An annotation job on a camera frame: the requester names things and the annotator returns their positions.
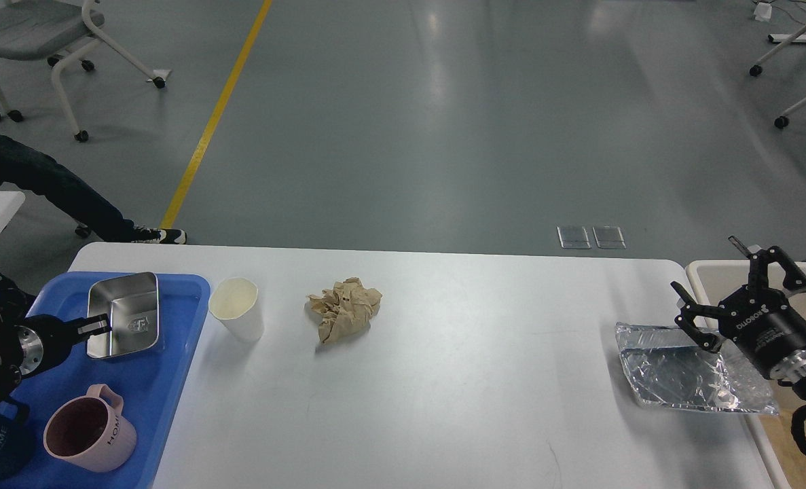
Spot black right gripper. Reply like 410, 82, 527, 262
671, 236, 806, 381

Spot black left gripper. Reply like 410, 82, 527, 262
16, 313, 111, 378

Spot stainless steel rectangular container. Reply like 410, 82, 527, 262
86, 272, 162, 360

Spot pink ribbed mug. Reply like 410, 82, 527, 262
43, 384, 138, 473

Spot dark blue HOME mug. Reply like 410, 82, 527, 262
0, 399, 35, 480

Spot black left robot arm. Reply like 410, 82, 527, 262
0, 288, 112, 403

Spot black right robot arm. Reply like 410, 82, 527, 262
672, 236, 806, 457

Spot blue plastic tray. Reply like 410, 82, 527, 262
0, 274, 210, 488

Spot aluminium foil tray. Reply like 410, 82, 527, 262
616, 323, 780, 416

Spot beige plastic bin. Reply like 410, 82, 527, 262
686, 259, 806, 488

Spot floor outlet plate right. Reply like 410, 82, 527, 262
592, 226, 628, 249

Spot floor outlet plate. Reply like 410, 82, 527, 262
557, 225, 592, 250
592, 226, 628, 249

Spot white paper cup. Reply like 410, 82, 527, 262
209, 276, 264, 343

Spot floor outlet plate left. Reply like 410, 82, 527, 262
557, 225, 592, 250

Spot brown paper in bin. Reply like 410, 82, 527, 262
758, 409, 806, 488

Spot person in dark jeans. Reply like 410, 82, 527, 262
0, 135, 187, 245

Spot crumpled brown paper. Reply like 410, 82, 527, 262
307, 276, 383, 344

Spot grey office chair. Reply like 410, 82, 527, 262
0, 1, 166, 143

